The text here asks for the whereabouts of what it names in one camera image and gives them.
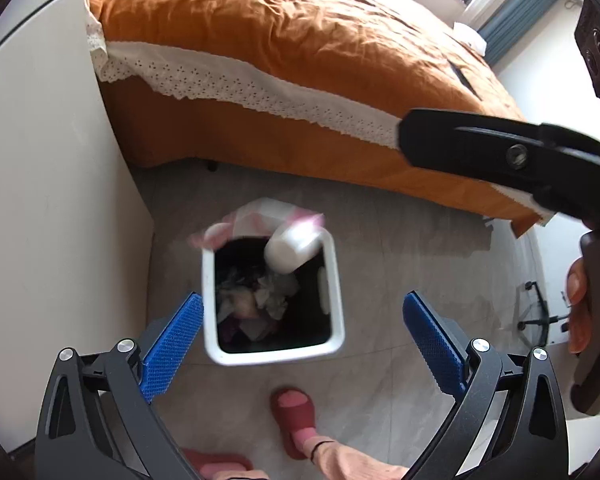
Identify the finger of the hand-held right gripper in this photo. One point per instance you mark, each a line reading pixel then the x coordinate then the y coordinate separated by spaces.
pixel 460 145

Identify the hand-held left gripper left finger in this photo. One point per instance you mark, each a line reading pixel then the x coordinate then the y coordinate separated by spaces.
pixel 172 345

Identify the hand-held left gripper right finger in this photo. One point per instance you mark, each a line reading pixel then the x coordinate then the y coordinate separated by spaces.
pixel 432 345

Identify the white square waste bin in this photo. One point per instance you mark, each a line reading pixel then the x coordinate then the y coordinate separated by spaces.
pixel 275 355

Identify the pink and white wrapper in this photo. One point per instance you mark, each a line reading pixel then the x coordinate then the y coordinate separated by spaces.
pixel 240 225

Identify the white plastic bottle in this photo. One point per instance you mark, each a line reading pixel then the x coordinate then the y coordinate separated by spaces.
pixel 290 247

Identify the person's right hand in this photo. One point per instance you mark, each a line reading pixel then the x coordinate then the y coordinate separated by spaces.
pixel 577 305

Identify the black flat item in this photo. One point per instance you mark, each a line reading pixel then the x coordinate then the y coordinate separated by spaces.
pixel 462 77

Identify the crumpled grey paper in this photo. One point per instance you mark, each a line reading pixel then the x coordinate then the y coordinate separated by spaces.
pixel 230 290

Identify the white pillow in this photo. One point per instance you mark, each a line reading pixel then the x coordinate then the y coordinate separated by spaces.
pixel 470 37

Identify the crumpled white tissue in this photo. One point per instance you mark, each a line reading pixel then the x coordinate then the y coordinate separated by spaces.
pixel 277 292

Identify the red slipper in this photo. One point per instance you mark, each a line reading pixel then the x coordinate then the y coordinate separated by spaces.
pixel 215 462
pixel 295 415

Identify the person's right leg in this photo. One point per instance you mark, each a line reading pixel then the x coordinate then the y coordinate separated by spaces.
pixel 360 465

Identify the person's leg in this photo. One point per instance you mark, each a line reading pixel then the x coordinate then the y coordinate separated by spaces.
pixel 360 465
pixel 235 475

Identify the person's left leg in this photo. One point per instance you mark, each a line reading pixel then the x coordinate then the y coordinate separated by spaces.
pixel 235 475

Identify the blue-grey curtain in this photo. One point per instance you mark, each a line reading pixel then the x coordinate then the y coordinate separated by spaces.
pixel 525 15

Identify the orange bed skirt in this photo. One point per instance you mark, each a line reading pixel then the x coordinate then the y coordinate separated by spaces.
pixel 290 145

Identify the black bed caster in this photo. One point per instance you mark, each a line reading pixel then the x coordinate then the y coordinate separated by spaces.
pixel 211 165

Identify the white cabinet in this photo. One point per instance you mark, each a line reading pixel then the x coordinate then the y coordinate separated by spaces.
pixel 45 210

